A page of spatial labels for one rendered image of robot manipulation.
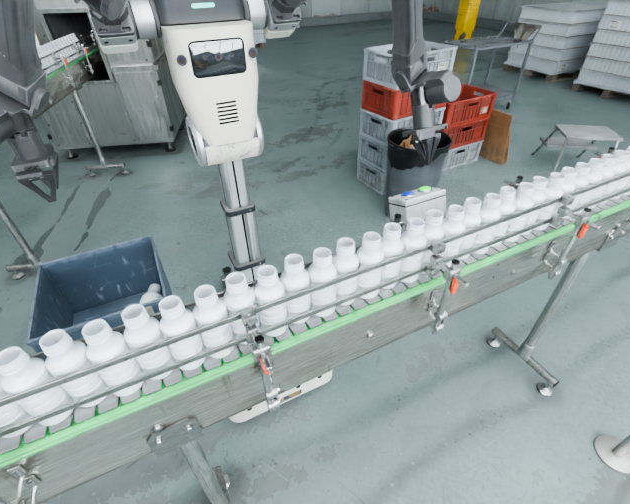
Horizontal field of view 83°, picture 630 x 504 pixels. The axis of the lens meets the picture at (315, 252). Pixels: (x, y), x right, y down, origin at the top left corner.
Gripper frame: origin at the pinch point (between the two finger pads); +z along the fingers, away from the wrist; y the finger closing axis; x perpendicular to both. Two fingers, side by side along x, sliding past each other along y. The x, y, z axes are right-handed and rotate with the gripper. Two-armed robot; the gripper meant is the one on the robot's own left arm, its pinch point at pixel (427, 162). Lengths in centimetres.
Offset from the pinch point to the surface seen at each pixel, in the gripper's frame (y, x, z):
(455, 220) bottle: -8.0, -17.7, 11.5
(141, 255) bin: -80, 45, 14
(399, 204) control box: -10.6, -0.1, 9.2
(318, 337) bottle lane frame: -46, -15, 28
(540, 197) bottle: 21.9, -16.9, 13.8
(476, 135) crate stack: 221, 191, 26
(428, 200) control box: -3.0, -2.8, 9.7
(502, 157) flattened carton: 244, 181, 52
